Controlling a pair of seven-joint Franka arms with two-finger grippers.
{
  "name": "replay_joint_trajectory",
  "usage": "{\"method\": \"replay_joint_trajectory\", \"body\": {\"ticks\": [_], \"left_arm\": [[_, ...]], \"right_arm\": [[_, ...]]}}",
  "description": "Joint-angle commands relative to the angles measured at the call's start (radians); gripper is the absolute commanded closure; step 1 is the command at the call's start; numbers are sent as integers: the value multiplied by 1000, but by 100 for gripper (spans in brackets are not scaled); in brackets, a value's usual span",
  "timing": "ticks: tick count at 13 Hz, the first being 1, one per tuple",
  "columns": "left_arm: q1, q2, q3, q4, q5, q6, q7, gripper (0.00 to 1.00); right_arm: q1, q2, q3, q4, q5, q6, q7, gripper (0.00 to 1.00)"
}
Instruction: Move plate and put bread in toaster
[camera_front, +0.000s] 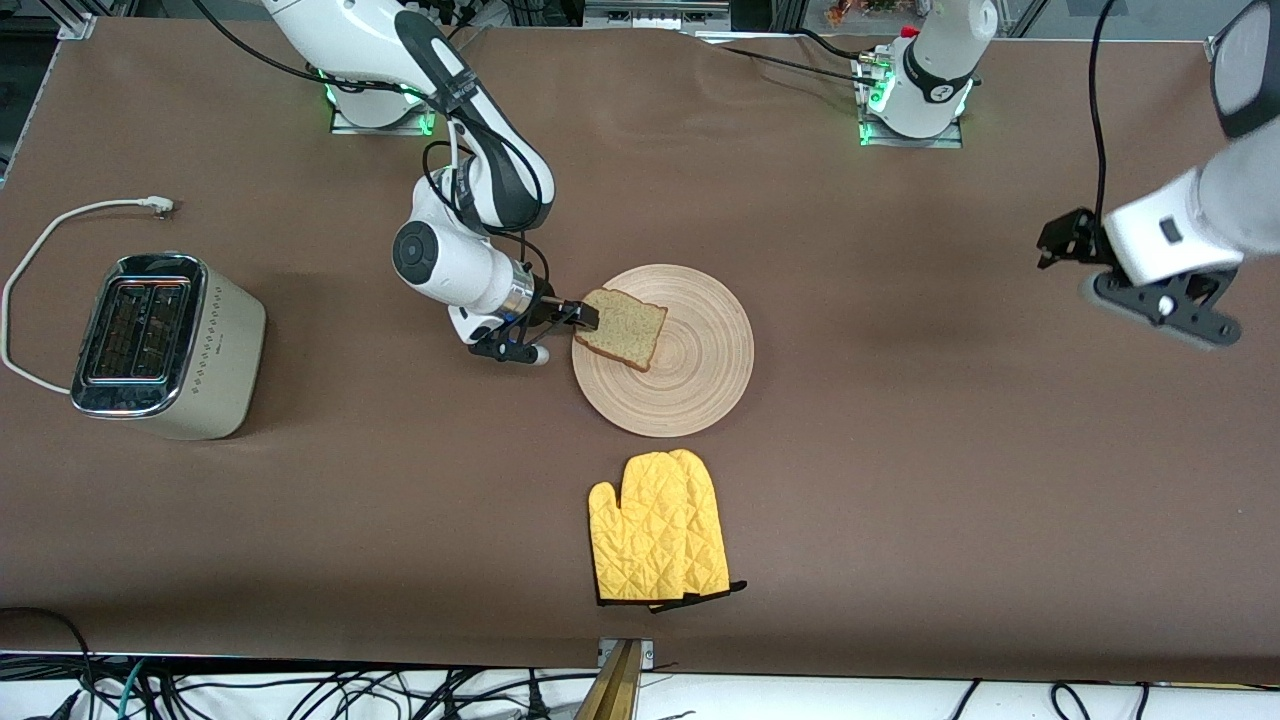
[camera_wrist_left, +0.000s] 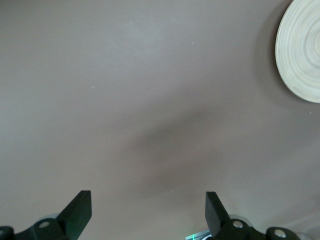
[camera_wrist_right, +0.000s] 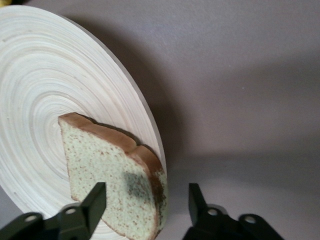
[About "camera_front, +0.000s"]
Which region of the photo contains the slice of brown bread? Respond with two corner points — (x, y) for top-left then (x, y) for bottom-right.
(574, 289), (669, 373)

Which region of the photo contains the round wooden plate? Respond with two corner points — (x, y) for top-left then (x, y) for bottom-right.
(572, 264), (756, 439)

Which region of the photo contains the cream and chrome toaster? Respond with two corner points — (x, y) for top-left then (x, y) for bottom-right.
(70, 252), (268, 442)

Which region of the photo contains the yellow quilted oven mitt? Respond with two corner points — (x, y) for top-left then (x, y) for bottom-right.
(588, 452), (693, 607)
(648, 449), (749, 613)

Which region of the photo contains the golden metal bar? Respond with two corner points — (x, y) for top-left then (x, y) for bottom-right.
(574, 640), (643, 720)

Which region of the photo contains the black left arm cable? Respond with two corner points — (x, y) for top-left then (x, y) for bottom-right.
(1087, 0), (1119, 227)

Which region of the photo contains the short black table cable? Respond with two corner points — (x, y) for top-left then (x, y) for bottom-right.
(795, 27), (873, 63)

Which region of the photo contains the long black table cable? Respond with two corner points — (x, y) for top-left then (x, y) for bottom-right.
(718, 44), (883, 87)

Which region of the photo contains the white toaster power cable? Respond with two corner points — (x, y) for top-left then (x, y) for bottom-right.
(0, 196), (177, 397)

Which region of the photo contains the teal floor cable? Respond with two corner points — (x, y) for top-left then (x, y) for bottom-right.
(95, 658), (149, 720)

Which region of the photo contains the black floor cable loop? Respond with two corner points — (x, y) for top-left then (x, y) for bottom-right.
(0, 606), (99, 720)

